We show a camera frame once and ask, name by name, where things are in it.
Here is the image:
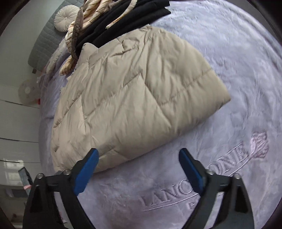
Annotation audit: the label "white wardrobe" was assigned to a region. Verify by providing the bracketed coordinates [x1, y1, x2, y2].
[0, 84, 41, 190]

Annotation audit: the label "black folded clothes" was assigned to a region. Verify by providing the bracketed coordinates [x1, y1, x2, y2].
[75, 0, 171, 55]

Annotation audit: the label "lavender embossed blanket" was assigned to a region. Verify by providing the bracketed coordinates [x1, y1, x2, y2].
[38, 0, 282, 229]

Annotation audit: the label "grey quilted headboard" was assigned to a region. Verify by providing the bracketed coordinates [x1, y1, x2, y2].
[28, 0, 73, 73]

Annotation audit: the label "cream quilted garment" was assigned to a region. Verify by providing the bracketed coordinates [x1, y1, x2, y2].
[45, 42, 66, 75]

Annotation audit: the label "round cream cushion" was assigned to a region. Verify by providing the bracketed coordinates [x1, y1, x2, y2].
[54, 5, 80, 32]

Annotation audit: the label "white standing fan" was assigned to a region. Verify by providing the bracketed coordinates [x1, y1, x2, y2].
[21, 79, 41, 104]

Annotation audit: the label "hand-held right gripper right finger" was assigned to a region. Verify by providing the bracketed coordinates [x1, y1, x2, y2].
[179, 148, 256, 229]

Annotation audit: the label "beige puffer jacket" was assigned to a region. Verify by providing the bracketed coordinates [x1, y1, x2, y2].
[50, 25, 232, 173]

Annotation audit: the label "cream striped robe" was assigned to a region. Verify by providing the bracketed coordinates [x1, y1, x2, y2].
[59, 0, 138, 76]

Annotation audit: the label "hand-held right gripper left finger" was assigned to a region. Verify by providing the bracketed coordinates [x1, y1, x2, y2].
[22, 148, 99, 229]

